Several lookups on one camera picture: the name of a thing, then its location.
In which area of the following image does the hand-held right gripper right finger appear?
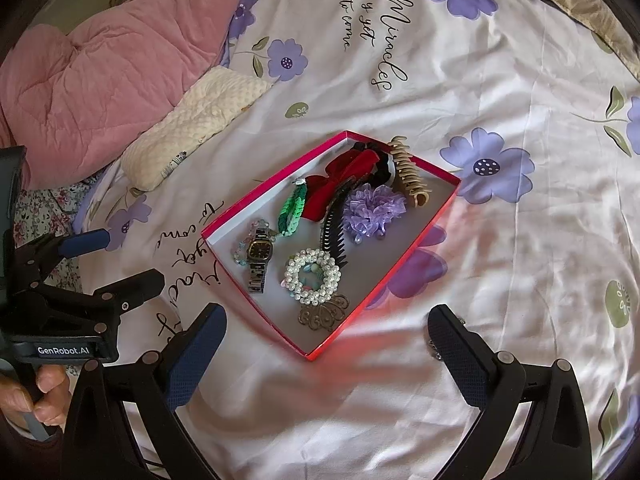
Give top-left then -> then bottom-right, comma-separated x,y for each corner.
429,304 -> 594,480

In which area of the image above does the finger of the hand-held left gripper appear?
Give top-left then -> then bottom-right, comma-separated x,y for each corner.
20,228 -> 110,273
92,268 -> 167,322

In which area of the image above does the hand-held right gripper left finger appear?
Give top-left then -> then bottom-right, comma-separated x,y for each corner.
60,304 -> 228,480

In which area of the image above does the clear bead bracelet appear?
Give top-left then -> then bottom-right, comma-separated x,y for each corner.
231,217 -> 278,267

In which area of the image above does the silver wristwatch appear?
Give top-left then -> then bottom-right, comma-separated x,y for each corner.
246,227 -> 277,295

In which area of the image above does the bronze filigree hair clip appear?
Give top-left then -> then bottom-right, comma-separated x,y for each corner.
298,294 -> 351,333

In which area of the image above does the white pearl bracelet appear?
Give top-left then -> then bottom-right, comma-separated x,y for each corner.
283,248 -> 343,307

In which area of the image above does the red shallow cardboard box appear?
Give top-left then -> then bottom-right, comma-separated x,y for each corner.
200,130 -> 462,362

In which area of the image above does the green braided hair tie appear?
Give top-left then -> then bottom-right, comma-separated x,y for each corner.
277,177 -> 312,238

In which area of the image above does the purple organza scrunchie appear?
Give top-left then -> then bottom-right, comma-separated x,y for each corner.
342,183 -> 408,246

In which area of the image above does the black toothed hair clip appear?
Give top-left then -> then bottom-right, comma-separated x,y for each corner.
320,180 -> 358,267

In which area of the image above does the beige hair claw clip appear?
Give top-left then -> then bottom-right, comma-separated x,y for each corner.
389,135 -> 430,208

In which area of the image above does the red velvet bow hair clip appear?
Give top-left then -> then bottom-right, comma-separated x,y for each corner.
302,150 -> 381,223

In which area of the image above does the person's left hand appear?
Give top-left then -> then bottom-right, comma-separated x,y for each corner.
0,364 -> 72,432

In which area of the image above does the small-flowered cloth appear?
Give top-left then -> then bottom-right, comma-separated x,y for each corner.
12,175 -> 108,376

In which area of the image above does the white floral bedsheet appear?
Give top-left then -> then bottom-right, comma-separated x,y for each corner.
65,0 -> 640,480

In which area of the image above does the cream textured pillow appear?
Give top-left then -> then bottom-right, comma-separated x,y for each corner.
121,66 -> 275,192

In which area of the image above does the pink quilt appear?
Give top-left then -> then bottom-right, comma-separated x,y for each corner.
0,0 -> 281,177

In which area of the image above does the black scrunchie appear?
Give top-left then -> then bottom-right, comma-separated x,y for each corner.
350,141 -> 398,188

